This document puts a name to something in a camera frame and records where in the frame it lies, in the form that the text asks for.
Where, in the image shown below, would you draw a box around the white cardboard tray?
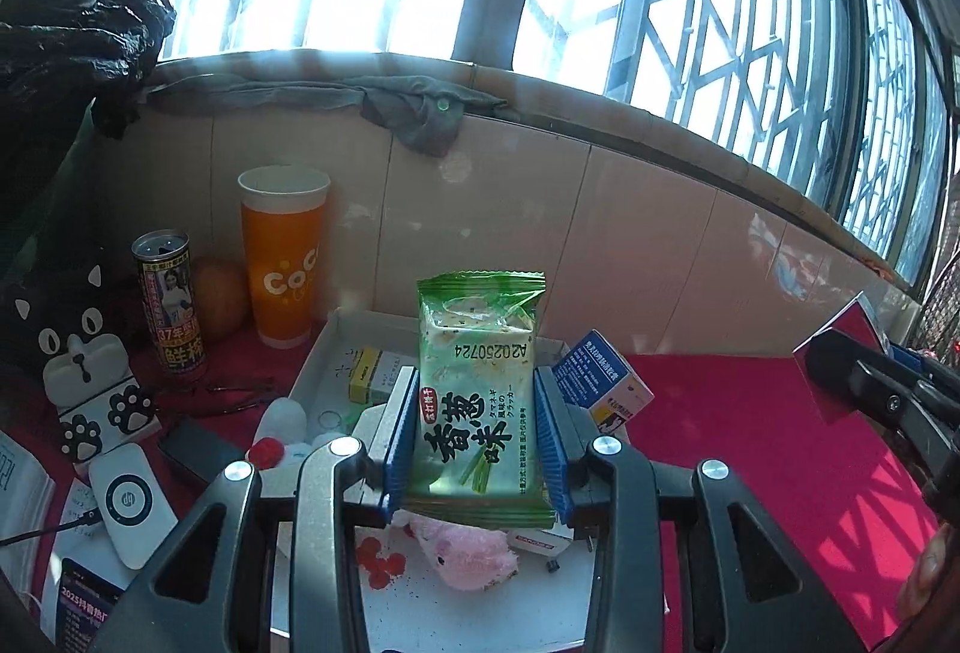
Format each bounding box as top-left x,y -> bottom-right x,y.
266,308 -> 601,653

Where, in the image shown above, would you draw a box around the small red ornament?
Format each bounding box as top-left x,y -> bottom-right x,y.
355,537 -> 406,588

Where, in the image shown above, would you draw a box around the pink plush toy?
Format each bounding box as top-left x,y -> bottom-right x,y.
390,510 -> 522,592

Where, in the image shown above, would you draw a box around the white booklet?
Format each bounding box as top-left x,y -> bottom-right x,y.
0,432 -> 57,594

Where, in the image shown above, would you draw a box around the orange fruit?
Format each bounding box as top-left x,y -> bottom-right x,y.
193,257 -> 250,343

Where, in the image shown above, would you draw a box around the window with metal grille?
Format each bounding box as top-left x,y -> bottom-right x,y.
75,0 -> 960,286

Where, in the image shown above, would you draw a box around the grey cloth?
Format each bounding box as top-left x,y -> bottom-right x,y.
150,74 -> 507,157

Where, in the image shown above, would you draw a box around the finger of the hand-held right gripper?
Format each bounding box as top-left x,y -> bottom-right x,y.
855,293 -> 960,391
806,329 -> 960,433

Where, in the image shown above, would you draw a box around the orange paper cup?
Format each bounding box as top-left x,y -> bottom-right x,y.
238,165 -> 332,350

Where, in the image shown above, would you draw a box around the black plastic bag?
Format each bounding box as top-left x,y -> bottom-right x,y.
0,0 -> 177,140

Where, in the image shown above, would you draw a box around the smartphone with lit screen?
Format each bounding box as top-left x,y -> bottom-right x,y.
52,557 -> 128,653

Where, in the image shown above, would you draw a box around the green snack packet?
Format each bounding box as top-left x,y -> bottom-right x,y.
405,270 -> 560,526

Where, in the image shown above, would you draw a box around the yellow carton box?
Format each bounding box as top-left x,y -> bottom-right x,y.
349,347 -> 410,405

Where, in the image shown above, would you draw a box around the thin frame glasses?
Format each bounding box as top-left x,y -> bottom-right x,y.
195,377 -> 293,414

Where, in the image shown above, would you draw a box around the blue white medicine box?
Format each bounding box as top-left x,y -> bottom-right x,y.
555,329 -> 653,433

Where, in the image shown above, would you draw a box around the printed drink can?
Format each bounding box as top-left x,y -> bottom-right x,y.
132,231 -> 207,380

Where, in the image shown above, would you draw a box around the white paper note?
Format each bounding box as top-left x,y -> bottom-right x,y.
64,479 -> 102,549

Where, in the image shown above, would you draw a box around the black cable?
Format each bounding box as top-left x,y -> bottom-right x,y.
0,509 -> 102,547

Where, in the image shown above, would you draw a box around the white wireless charger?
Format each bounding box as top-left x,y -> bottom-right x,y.
88,443 -> 179,570

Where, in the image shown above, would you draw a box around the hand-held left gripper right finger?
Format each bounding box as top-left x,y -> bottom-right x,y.
532,368 -> 833,653

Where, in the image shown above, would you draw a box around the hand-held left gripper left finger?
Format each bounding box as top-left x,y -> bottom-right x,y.
120,364 -> 422,653

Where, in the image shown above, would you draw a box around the long white sealant box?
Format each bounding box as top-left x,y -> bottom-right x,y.
506,522 -> 575,556

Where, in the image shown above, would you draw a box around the black wallet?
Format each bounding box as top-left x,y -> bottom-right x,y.
156,418 -> 248,489

